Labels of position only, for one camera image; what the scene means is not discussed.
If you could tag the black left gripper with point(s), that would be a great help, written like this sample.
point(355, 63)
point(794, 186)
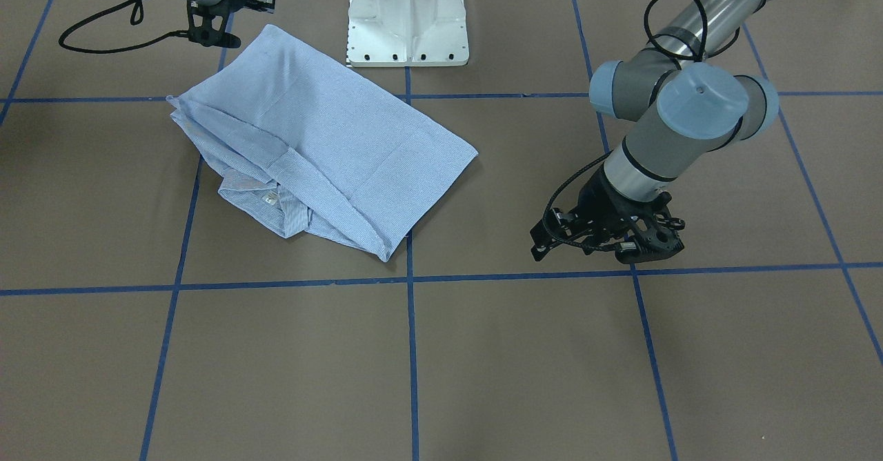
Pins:
point(597, 203)

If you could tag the light blue striped shirt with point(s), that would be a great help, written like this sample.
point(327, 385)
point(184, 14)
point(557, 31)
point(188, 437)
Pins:
point(305, 145)

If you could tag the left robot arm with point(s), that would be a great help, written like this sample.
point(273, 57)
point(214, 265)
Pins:
point(682, 107)

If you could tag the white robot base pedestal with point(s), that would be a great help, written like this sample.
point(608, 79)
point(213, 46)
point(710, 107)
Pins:
point(407, 33)

